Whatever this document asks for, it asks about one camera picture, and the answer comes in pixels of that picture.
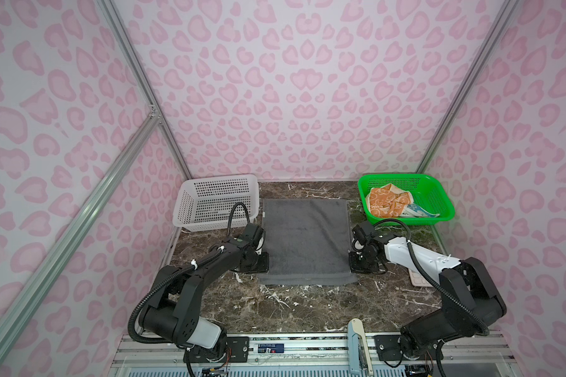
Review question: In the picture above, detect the grey towel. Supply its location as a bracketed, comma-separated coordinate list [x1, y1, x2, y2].
[257, 199, 358, 287]

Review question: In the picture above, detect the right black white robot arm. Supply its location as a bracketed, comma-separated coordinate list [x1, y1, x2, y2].
[349, 219, 507, 358]

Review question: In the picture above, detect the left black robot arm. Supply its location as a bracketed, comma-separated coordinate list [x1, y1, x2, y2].
[127, 223, 269, 362]

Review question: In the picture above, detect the pink white calculator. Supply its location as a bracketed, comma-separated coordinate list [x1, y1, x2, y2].
[408, 270, 432, 287]

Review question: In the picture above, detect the orange patterned towel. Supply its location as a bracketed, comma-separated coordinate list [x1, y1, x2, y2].
[366, 184, 414, 218]

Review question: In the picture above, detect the teal patterned towel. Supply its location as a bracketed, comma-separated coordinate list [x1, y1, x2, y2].
[400, 204, 440, 218]

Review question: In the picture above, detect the white plastic basket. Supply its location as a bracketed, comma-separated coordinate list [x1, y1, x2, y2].
[172, 174, 259, 232]

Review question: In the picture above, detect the blue label sticker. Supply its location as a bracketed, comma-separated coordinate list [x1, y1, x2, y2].
[257, 343, 285, 354]

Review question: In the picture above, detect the green plastic basket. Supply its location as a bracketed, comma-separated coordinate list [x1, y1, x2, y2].
[358, 173, 455, 226]

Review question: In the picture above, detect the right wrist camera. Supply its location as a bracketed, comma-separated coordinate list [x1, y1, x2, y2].
[351, 237, 365, 254]

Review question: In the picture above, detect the beige clamp handle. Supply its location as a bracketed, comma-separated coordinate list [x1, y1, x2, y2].
[347, 318, 374, 376]

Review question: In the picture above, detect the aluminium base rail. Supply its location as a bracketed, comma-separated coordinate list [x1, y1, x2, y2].
[108, 331, 522, 376]

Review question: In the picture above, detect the right corner aluminium post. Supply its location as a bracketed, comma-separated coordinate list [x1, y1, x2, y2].
[415, 0, 523, 174]

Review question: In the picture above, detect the corner aluminium post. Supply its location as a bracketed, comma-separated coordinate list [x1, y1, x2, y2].
[415, 0, 523, 174]
[97, 0, 193, 179]

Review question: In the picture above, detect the left corner aluminium post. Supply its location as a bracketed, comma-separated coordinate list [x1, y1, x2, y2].
[97, 0, 193, 179]

